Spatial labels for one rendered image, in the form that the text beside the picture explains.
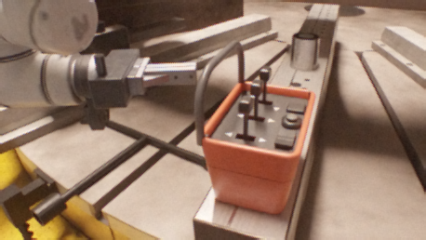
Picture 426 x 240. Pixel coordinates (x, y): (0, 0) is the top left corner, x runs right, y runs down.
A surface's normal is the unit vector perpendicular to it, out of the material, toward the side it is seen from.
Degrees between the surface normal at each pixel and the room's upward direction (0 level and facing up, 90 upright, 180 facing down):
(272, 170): 97
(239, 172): 97
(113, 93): 90
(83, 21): 92
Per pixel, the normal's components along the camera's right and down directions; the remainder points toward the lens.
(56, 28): 0.78, 0.37
